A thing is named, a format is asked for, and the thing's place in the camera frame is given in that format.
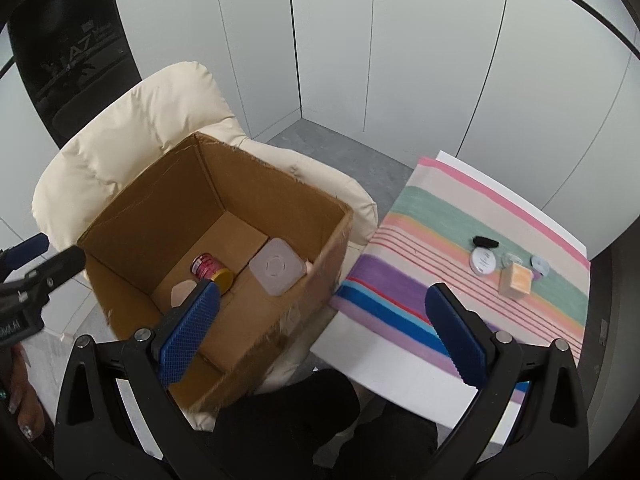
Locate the beige round case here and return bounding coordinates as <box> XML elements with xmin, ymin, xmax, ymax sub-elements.
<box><xmin>170</xmin><ymin>281</ymin><xmax>198</xmax><ymax>308</ymax></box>

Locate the white round jar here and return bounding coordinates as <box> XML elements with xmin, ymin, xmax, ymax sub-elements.
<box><xmin>470</xmin><ymin>248</ymin><xmax>497</xmax><ymax>276</ymax></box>

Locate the person's leg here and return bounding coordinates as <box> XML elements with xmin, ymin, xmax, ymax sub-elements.
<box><xmin>210</xmin><ymin>369</ymin><xmax>361</xmax><ymax>480</ymax></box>
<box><xmin>312</xmin><ymin>402</ymin><xmax>438</xmax><ymax>480</ymax></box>

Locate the cream padded chair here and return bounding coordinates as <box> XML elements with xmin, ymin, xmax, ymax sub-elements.
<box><xmin>31</xmin><ymin>61</ymin><xmax>378</xmax><ymax>431</ymax></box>

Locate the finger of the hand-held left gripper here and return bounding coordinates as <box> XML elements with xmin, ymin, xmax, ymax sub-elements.
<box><xmin>17</xmin><ymin>246</ymin><xmax>87</xmax><ymax>308</ymax></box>
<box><xmin>0</xmin><ymin>232</ymin><xmax>51</xmax><ymax>281</ymax></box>

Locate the person's right leg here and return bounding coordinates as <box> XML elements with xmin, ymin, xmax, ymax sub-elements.
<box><xmin>312</xmin><ymin>402</ymin><xmax>438</xmax><ymax>480</ymax></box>

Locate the red jar with gold lid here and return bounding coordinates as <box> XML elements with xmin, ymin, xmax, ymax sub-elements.
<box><xmin>190</xmin><ymin>254</ymin><xmax>236</xmax><ymax>295</ymax></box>

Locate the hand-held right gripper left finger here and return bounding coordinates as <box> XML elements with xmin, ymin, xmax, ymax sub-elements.
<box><xmin>52</xmin><ymin>280</ymin><xmax>223</xmax><ymax>480</ymax></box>

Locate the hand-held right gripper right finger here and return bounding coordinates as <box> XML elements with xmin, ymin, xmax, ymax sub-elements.
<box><xmin>425</xmin><ymin>282</ymin><xmax>592</xmax><ymax>480</ymax></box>

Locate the person's left hand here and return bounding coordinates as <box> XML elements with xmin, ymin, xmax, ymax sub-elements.
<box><xmin>0</xmin><ymin>345</ymin><xmax>47</xmax><ymax>442</ymax></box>

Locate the person's left leg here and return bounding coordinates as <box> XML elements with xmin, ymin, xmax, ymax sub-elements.
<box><xmin>210</xmin><ymin>369</ymin><xmax>361</xmax><ymax>480</ymax></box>

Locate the beige cube box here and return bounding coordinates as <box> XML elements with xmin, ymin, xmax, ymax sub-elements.
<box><xmin>498</xmin><ymin>263</ymin><xmax>533</xmax><ymax>300</ymax></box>

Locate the brown cardboard box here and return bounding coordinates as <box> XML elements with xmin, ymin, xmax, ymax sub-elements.
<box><xmin>76</xmin><ymin>131</ymin><xmax>354</xmax><ymax>417</ymax></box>

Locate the striped colourful cloth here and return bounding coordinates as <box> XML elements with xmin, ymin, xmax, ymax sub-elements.
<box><xmin>331</xmin><ymin>156</ymin><xmax>590</xmax><ymax>406</ymax></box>

